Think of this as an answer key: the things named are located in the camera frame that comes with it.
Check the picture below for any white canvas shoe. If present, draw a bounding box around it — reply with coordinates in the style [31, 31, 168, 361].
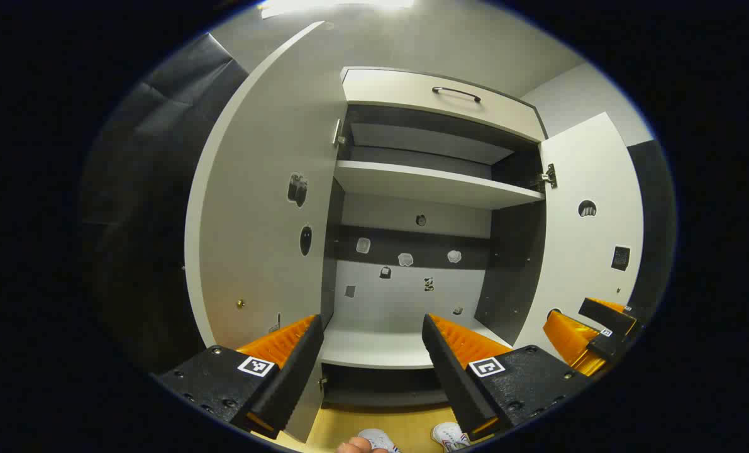
[357, 428, 402, 453]
[431, 422, 472, 452]

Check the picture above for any white cabinet shelf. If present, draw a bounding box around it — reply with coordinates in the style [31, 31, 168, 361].
[335, 160, 546, 211]
[321, 316, 514, 371]

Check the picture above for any ceiling light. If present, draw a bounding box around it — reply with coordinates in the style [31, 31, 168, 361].
[260, 0, 415, 18]

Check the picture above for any black drawer handle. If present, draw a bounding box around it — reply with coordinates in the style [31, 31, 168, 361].
[431, 86, 482, 103]

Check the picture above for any grey cabinet door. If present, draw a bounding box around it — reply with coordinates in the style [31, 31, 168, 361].
[184, 21, 350, 444]
[514, 112, 645, 362]

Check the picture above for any grey shoe cabinet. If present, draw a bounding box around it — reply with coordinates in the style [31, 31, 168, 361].
[321, 66, 548, 410]

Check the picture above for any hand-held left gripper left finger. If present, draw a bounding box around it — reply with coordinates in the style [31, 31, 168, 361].
[151, 313, 326, 440]

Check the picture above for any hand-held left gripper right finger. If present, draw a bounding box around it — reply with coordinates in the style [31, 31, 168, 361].
[421, 313, 594, 442]

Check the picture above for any grey cabinet drawer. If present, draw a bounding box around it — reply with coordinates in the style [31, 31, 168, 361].
[340, 66, 548, 143]

